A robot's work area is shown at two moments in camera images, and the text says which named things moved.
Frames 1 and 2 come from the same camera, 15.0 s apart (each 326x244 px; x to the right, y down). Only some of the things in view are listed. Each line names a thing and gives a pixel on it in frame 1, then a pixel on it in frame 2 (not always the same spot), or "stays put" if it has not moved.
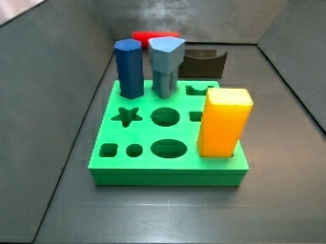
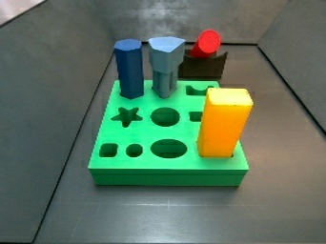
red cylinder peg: (146, 35) → (208, 44)
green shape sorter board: (147, 141) stays put
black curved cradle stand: (202, 68) stays put
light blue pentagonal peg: (166, 56) stays put
